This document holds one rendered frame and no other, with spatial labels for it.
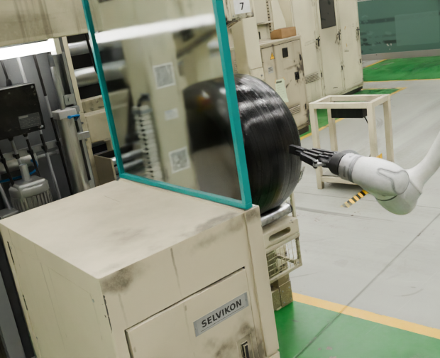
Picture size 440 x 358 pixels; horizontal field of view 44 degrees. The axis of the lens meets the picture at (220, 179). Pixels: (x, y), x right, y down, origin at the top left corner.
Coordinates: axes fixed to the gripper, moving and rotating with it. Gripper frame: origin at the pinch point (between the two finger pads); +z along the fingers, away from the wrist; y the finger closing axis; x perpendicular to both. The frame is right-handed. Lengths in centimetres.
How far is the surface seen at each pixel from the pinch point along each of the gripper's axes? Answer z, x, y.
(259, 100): 15.3, -16.0, 3.2
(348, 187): 156, 142, -242
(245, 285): -46, 1, 67
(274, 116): 9.9, -10.7, 1.3
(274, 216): 12.2, 29.9, -0.3
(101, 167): 71, 14, 39
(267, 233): 9.6, 33.7, 6.3
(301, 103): 343, 128, -387
